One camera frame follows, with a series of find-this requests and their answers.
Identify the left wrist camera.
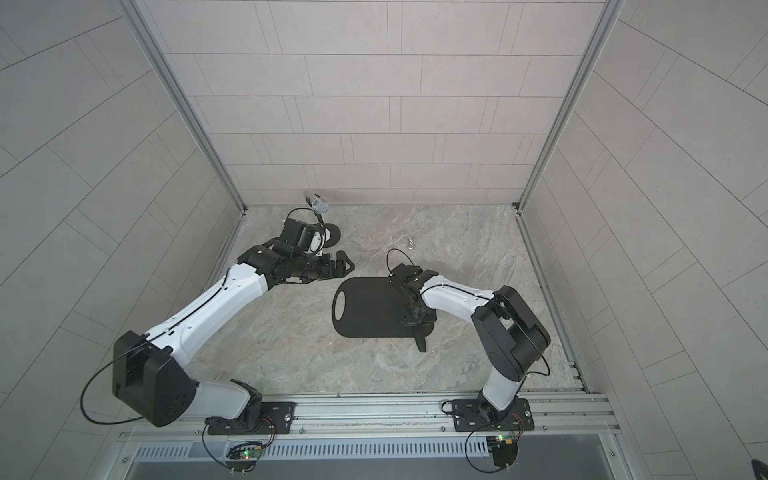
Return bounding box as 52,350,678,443
279,218,325,253

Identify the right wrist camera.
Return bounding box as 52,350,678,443
389,263,438,291

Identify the right circuit board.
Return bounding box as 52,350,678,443
486,435,519,469

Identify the circuit board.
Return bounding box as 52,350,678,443
486,435,519,469
225,441,264,472

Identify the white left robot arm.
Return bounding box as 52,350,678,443
112,245,355,434

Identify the left circuit board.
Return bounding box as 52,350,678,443
225,441,264,472

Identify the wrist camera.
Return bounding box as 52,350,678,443
389,263,438,291
279,218,325,253

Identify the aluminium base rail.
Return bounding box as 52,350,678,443
118,389,620,470

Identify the black knife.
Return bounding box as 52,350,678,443
413,326,428,353

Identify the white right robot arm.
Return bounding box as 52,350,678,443
389,265,551,412

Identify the black cutting board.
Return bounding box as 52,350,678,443
331,277,437,338

